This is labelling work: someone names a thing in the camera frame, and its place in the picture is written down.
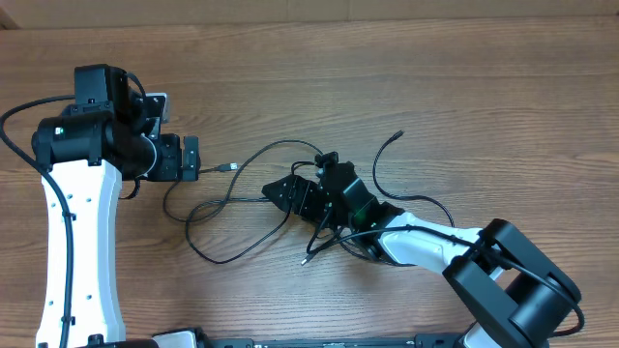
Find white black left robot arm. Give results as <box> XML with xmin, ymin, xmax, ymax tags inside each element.
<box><xmin>32</xmin><ymin>64</ymin><xmax>200</xmax><ymax>347</ymax></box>

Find black USB-C cable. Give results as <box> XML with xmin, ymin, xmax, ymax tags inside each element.
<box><xmin>371</xmin><ymin>130</ymin><xmax>457</xmax><ymax>228</ymax></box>

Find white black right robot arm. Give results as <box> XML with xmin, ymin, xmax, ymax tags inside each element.
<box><xmin>262</xmin><ymin>162</ymin><xmax>584</xmax><ymax>347</ymax></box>

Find black USB-A cable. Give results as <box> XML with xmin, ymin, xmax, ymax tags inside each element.
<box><xmin>162</xmin><ymin>139</ymin><xmax>325</xmax><ymax>266</ymax></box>

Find brown cardboard wall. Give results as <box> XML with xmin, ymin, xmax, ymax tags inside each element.
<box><xmin>1</xmin><ymin>0</ymin><xmax>618</xmax><ymax>30</ymax></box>

